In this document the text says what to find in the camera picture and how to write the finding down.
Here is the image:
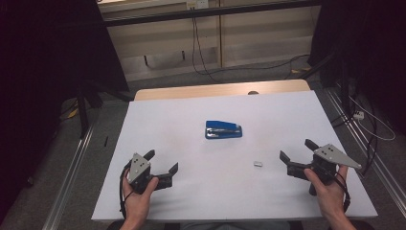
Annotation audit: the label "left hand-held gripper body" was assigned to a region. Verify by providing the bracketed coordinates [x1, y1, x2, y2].
[127, 152, 159, 196]

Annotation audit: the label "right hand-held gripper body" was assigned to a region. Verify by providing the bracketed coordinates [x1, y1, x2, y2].
[307, 143, 364, 196]

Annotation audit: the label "blue stapler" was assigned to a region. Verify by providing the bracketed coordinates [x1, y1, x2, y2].
[204, 120, 243, 141]

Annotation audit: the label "person's left hand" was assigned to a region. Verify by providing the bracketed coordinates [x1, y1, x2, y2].
[123, 176, 160, 221]

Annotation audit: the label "person's right hand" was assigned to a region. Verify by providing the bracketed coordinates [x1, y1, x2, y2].
[304, 166, 350, 219]

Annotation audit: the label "wooden table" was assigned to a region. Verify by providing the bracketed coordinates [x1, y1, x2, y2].
[133, 79, 311, 102]

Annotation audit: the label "black stand legs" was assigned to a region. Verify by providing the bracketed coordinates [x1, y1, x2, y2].
[75, 78, 137, 140]

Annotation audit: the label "black curtain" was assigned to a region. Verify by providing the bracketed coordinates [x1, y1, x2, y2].
[306, 0, 406, 137]
[0, 0, 130, 224]

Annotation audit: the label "black horizontal bar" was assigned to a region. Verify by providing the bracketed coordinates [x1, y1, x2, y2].
[101, 0, 323, 29]

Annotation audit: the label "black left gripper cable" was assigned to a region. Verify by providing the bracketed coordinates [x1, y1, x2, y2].
[119, 161, 133, 216]

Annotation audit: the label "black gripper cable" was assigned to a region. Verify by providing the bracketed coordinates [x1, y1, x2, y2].
[331, 173, 351, 214]
[119, 161, 133, 216]

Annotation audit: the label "aluminium floor rail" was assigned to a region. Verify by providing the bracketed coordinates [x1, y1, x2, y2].
[41, 123, 96, 230]
[324, 87, 406, 210]

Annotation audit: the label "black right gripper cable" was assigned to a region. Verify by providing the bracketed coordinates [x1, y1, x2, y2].
[331, 173, 351, 214]

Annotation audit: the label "bundle of black cables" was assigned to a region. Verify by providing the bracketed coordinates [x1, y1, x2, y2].
[329, 92, 379, 176]

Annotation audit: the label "white cable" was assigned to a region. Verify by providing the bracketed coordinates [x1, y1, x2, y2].
[348, 95, 396, 142]

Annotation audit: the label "black floor cable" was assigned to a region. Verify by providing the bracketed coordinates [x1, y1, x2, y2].
[219, 54, 311, 73]

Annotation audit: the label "black hanging cable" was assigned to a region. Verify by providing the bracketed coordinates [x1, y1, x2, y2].
[192, 7, 219, 83]
[191, 7, 205, 76]

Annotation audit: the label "white wall socket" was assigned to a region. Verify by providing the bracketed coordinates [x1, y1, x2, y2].
[186, 0, 211, 11]

